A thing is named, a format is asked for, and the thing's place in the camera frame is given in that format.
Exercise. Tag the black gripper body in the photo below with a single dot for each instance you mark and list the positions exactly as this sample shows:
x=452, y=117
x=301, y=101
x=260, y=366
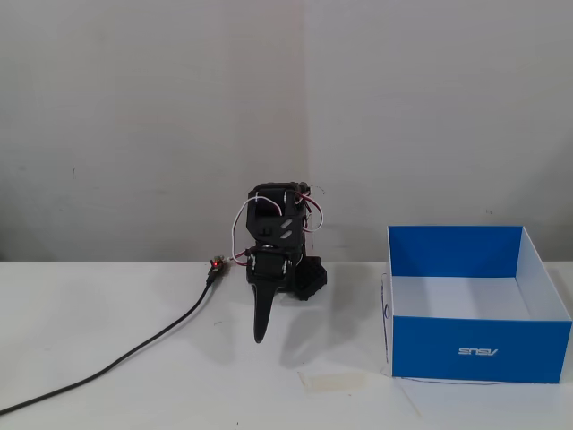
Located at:
x=268, y=269

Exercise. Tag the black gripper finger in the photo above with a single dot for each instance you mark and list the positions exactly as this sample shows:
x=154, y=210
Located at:
x=254, y=313
x=265, y=309

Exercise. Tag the clear tape strip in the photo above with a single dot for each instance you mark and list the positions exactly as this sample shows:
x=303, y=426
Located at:
x=333, y=380

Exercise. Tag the blue ASUS cardboard box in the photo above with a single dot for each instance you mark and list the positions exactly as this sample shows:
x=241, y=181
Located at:
x=474, y=345

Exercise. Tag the controller board with red LED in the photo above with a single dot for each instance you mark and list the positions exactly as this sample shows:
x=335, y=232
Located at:
x=216, y=265

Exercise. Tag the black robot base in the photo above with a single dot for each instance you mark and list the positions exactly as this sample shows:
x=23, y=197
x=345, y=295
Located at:
x=313, y=278

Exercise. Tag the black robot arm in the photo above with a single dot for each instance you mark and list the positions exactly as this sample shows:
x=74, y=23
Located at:
x=275, y=224

